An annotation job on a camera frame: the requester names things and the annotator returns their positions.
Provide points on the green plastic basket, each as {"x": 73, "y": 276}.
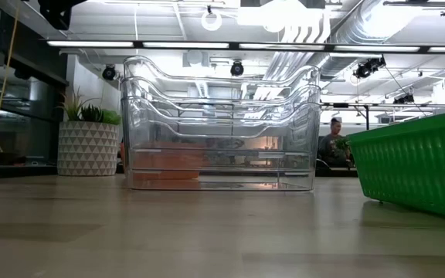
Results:
{"x": 419, "y": 181}
{"x": 419, "y": 124}

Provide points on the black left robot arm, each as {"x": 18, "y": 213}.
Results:
{"x": 58, "y": 13}

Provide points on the orange plastic basket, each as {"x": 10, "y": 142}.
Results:
{"x": 168, "y": 170}

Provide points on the person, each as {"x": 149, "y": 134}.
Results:
{"x": 330, "y": 148}

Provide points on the white patterned potted plant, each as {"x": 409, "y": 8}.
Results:
{"x": 87, "y": 150}

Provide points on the black mounted camera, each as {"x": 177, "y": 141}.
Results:
{"x": 404, "y": 99}
{"x": 365, "y": 69}
{"x": 109, "y": 72}
{"x": 236, "y": 68}

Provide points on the black aluminium rig frame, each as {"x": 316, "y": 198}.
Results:
{"x": 245, "y": 45}

